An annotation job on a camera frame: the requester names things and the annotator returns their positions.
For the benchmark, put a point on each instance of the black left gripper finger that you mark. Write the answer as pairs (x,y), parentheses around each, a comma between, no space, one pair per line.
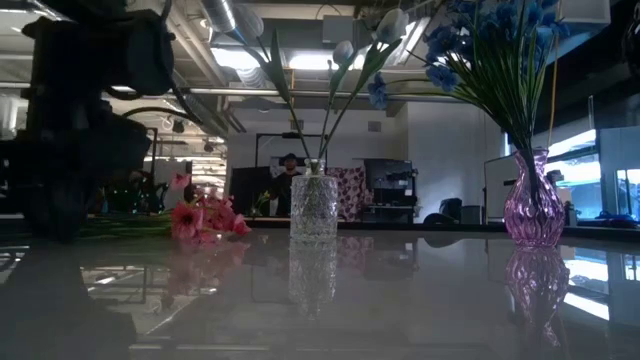
(60,210)

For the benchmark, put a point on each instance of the pink artificial flower bunch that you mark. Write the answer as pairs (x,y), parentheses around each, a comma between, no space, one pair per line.
(187,222)

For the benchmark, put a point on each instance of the white artificial tulip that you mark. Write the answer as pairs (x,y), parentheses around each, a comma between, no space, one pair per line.
(343,52)
(280,75)
(392,25)

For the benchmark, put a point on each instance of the blue artificial flower bunch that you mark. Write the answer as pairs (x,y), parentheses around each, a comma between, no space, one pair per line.
(440,75)
(540,20)

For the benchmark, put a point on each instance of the purple glass vase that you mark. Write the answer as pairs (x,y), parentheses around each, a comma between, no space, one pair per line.
(532,215)

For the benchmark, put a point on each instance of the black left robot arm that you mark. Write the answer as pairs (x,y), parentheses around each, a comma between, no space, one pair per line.
(100,50)

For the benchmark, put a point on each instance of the clear textured glass vase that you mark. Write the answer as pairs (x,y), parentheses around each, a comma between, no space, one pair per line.
(314,210)

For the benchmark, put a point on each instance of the long grey ceiling pipe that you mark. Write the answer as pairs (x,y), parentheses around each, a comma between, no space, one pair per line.
(225,91)

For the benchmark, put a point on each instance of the black monitor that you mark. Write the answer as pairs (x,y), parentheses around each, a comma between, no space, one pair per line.
(247,192)

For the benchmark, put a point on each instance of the person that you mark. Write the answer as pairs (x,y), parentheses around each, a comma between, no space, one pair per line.
(287,192)

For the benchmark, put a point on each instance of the pink patterned cloth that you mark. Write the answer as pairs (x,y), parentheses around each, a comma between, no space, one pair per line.
(352,192)

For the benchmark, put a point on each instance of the black cabinet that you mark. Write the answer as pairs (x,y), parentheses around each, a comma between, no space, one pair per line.
(392,190)

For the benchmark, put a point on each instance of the black office chair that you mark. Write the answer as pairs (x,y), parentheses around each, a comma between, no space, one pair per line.
(445,212)

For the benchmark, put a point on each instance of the white board panel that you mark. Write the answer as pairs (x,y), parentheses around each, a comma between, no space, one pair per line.
(495,185)

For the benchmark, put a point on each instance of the silver air duct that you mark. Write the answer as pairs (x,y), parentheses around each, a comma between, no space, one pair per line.
(220,17)

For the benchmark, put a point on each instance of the black portal frame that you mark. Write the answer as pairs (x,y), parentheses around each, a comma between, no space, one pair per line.
(290,135)

